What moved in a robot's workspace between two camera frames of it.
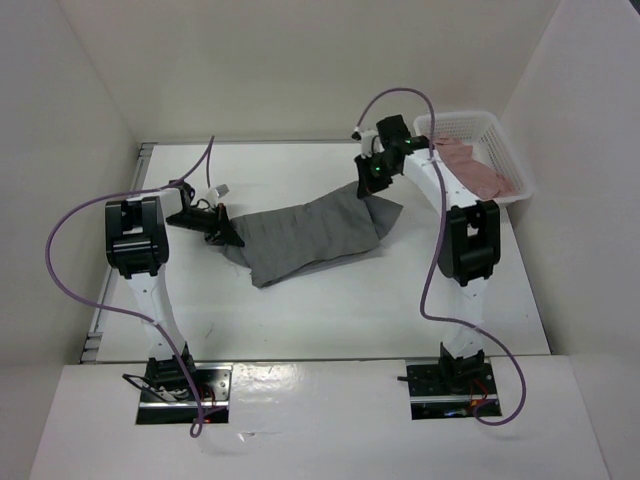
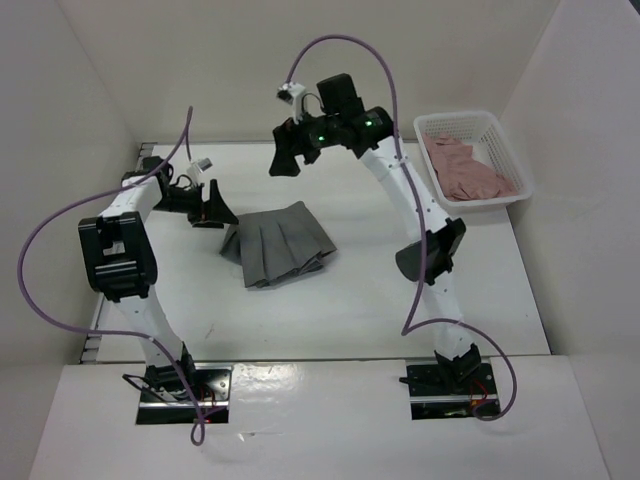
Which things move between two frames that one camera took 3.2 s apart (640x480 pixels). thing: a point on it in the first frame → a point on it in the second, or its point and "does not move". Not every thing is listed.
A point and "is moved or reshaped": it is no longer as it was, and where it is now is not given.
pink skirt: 459,157 does not move
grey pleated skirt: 342,226 is moved or reshaped
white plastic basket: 475,145 does not move
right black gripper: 367,186 → 284,164
